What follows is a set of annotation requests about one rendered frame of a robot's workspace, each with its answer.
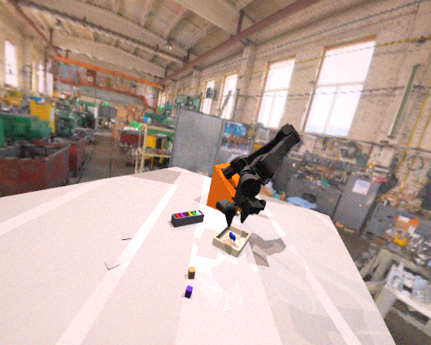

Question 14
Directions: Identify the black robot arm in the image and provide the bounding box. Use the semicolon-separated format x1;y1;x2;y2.
221;123;301;215

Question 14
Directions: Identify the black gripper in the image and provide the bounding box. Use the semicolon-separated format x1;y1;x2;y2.
215;185;250;227

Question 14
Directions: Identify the blue fuse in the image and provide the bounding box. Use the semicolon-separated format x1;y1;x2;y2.
229;232;237;243

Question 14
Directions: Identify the small purple block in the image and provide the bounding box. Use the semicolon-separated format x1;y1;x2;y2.
185;286;193;299

